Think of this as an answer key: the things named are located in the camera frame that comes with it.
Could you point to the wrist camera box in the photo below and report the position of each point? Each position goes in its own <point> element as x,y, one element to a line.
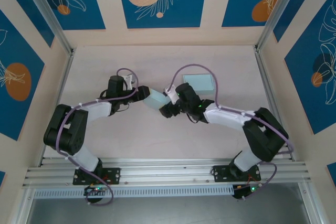
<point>172,94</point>
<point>130,79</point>

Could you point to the blue poster orange circle fern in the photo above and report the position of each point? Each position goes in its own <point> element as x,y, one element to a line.
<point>236,3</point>

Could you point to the aluminium table side rail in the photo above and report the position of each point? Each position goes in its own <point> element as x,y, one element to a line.
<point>263,72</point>
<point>64,82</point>

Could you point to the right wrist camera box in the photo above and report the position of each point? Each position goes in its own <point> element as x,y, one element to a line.
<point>172,94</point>

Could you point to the blue poster small orange dot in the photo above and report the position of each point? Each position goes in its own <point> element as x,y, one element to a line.
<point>86,11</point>

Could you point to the blue poster strip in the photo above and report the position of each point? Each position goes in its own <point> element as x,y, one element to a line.
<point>2,179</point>
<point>333,172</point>

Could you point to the aluminium frame post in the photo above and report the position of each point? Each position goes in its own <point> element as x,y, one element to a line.
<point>44,6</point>
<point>278,6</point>

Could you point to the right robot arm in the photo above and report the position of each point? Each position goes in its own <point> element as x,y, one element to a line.
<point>265,134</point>

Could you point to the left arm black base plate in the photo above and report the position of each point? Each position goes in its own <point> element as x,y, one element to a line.
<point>114,175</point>

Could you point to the blue poster dark circle flower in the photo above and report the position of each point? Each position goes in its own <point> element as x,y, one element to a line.
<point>302,90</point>

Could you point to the aluminium mounting rail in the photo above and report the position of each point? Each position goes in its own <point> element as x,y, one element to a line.
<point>162,171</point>

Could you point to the grey metal sheet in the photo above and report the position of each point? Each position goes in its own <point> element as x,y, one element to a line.
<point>168,212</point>

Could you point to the light blue paper box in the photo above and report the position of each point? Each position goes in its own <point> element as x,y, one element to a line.
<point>198,83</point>
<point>157,99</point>

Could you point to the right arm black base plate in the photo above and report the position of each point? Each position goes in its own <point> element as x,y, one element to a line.
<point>221,172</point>

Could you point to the blue poster large cream circle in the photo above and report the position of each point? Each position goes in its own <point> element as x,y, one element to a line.
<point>183,11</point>

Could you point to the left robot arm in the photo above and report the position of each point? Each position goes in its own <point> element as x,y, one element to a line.
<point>65,132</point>

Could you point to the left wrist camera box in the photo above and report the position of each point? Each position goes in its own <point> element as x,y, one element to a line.
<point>130,79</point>

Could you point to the blue poster orange oval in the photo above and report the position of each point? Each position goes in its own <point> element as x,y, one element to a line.
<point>15,119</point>

